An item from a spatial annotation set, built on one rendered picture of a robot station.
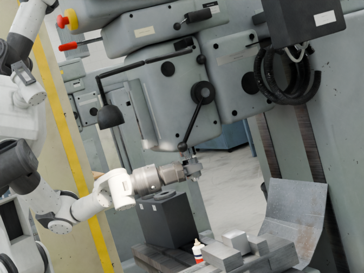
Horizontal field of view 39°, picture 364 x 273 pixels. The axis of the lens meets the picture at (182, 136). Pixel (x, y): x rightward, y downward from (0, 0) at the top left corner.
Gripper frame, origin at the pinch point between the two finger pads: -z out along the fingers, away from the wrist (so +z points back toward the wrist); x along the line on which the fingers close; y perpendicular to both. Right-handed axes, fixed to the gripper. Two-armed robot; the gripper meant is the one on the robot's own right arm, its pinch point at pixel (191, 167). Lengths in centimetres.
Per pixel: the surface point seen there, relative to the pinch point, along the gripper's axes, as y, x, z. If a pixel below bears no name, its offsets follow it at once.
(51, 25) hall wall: -195, 913, 108
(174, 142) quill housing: -10.3, -11.5, 3.9
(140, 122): -18.4, -5.5, 11.7
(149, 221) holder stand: 23, 41, 18
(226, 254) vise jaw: 22.4, -21.9, -0.6
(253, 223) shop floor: 124, 304, -70
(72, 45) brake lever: -46, 1, 24
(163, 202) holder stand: 15.0, 29.9, 11.0
